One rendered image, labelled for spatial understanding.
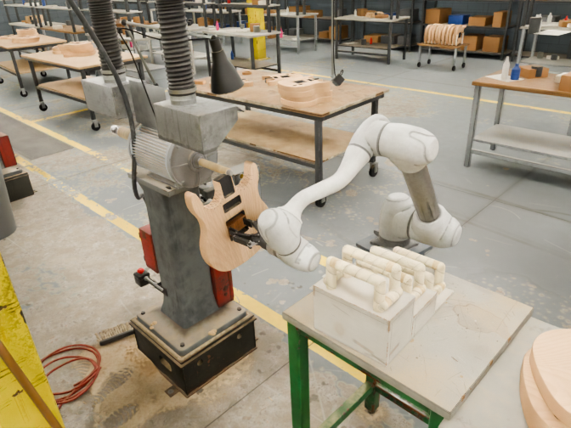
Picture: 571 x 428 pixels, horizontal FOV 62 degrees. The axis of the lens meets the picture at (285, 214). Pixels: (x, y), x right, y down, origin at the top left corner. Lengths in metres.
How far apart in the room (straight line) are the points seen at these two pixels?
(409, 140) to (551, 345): 0.79
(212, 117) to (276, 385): 1.53
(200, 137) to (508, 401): 1.26
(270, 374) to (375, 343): 1.37
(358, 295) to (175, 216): 1.15
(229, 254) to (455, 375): 0.96
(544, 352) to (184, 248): 1.63
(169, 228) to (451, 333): 1.35
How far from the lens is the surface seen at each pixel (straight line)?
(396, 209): 2.33
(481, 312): 1.75
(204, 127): 1.74
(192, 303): 2.61
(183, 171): 2.09
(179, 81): 1.86
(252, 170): 1.92
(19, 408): 1.75
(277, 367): 2.80
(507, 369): 1.62
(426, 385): 1.46
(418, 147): 1.78
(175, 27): 1.83
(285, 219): 1.55
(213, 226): 1.86
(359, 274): 1.37
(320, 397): 2.65
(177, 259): 2.43
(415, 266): 1.57
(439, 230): 2.24
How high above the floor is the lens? 1.98
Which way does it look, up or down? 27 degrees down
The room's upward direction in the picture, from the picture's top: 3 degrees counter-clockwise
